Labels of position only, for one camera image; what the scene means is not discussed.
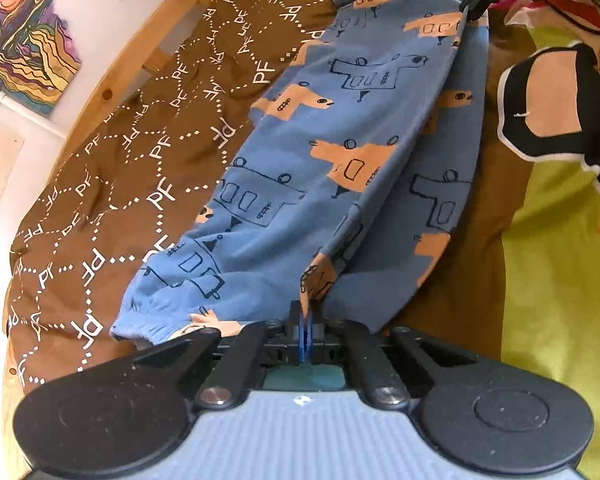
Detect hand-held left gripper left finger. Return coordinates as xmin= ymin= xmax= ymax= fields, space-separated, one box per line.
xmin=130 ymin=301 xmax=306 ymax=409

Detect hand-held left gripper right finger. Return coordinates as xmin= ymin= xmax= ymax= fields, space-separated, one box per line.
xmin=306 ymin=304 xmax=478 ymax=409

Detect blue printed pants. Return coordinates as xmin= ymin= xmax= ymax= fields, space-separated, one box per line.
xmin=110 ymin=0 xmax=492 ymax=356

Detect multicoloured patchwork blanket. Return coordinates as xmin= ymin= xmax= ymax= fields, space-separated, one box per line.
xmin=380 ymin=0 xmax=600 ymax=480

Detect brown patterned blanket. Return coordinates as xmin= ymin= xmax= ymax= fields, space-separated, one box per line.
xmin=2 ymin=0 xmax=353 ymax=396

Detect black cable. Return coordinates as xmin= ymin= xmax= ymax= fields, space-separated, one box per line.
xmin=542 ymin=0 xmax=600 ymax=38

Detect wooden bed frame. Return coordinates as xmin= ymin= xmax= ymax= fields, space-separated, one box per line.
xmin=0 ymin=0 xmax=263 ymax=480

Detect wavy yellow wall poster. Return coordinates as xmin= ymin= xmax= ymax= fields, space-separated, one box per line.
xmin=0 ymin=0 xmax=83 ymax=118

